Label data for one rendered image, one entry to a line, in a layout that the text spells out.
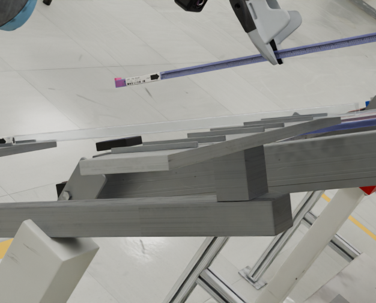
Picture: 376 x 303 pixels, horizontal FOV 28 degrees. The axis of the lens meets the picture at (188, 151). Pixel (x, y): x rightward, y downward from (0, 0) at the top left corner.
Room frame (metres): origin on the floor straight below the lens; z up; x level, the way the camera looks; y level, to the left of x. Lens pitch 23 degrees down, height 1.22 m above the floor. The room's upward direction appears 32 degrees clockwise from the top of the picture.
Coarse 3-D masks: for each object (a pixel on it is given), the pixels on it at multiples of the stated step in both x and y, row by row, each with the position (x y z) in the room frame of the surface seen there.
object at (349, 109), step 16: (256, 112) 0.70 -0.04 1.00; (272, 112) 0.70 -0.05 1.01; (288, 112) 0.69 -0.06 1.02; (304, 112) 0.69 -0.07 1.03; (320, 112) 0.68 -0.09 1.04; (336, 112) 0.68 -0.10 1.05; (352, 112) 0.68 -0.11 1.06; (96, 128) 0.75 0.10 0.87; (112, 128) 0.75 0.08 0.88; (128, 128) 0.74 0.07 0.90; (144, 128) 0.74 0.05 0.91; (160, 128) 0.73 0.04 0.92; (176, 128) 0.73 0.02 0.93; (192, 128) 0.72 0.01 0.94; (208, 128) 0.72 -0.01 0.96; (16, 144) 0.78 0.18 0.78
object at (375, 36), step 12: (360, 36) 0.96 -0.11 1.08; (372, 36) 0.95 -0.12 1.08; (288, 48) 0.98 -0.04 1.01; (300, 48) 0.98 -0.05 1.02; (312, 48) 0.97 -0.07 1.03; (324, 48) 0.97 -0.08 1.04; (336, 48) 0.97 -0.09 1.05; (228, 60) 1.01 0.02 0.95; (240, 60) 1.00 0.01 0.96; (252, 60) 0.99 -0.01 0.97; (264, 60) 0.99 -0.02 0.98; (168, 72) 1.03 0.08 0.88; (180, 72) 1.02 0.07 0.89; (192, 72) 1.02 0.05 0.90; (120, 84) 1.05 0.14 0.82
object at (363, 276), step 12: (348, 264) 1.39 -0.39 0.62; (360, 264) 1.42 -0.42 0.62; (372, 264) 1.45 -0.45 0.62; (336, 276) 1.31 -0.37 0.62; (348, 276) 1.34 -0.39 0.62; (360, 276) 1.37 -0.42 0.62; (372, 276) 1.40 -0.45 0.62; (324, 288) 1.23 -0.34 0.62; (336, 288) 1.26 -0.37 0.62; (348, 288) 1.29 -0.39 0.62; (360, 288) 1.32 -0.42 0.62; (372, 288) 1.35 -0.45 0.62; (312, 300) 1.17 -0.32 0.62; (324, 300) 1.19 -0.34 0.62; (348, 300) 1.24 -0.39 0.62; (360, 300) 1.27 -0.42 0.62; (372, 300) 1.30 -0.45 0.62
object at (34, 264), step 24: (24, 240) 0.61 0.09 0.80; (48, 240) 0.61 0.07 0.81; (72, 240) 0.63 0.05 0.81; (0, 264) 0.61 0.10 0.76; (24, 264) 0.60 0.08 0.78; (48, 264) 0.60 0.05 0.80; (72, 264) 0.61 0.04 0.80; (0, 288) 0.61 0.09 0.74; (24, 288) 0.60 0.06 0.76; (48, 288) 0.59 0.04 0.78; (72, 288) 0.64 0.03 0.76
